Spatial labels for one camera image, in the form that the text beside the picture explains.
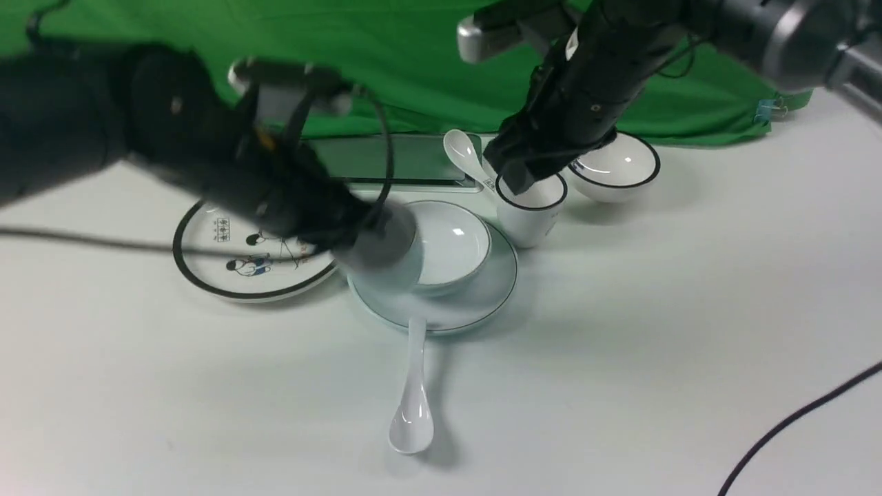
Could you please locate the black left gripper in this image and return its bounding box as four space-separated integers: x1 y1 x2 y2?
130 50 387 250

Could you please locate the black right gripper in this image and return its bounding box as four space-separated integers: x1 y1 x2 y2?
485 1 688 194

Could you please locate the light blue shallow bowl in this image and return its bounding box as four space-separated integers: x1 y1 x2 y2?
407 200 493 294

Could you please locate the white ceramic spoon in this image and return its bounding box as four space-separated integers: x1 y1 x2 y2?
388 316 435 455

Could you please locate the light blue cup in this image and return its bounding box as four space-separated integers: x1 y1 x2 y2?
331 202 424 294

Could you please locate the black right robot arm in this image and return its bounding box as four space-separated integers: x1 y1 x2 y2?
457 1 880 194

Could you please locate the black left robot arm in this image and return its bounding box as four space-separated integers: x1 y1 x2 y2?
2 43 380 249

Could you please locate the white bowl with black rim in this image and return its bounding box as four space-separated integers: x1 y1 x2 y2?
563 131 662 204

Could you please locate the white spoon on tray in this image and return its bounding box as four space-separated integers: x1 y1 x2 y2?
443 130 498 202

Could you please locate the white cup with black rim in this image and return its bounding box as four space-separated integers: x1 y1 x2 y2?
495 174 569 249

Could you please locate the illustrated plate with black rim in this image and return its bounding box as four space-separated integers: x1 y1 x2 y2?
172 201 337 302

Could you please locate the dark reflective tray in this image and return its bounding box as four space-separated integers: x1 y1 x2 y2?
309 133 482 194

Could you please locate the green backdrop cloth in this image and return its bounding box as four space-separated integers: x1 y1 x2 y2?
41 1 812 145

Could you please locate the blue binder clip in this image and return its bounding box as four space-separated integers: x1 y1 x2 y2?
752 97 790 125

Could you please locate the light blue plate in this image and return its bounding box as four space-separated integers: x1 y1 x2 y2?
347 224 520 337

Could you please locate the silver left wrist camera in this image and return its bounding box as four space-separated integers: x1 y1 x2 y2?
227 57 355 125

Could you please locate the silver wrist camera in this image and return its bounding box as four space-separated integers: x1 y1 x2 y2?
227 57 355 125
456 0 586 65

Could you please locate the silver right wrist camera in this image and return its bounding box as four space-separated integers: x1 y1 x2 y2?
456 0 586 65

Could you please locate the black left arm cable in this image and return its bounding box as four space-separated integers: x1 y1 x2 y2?
0 83 395 261

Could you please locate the black cable on table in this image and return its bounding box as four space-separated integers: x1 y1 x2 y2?
717 362 882 496

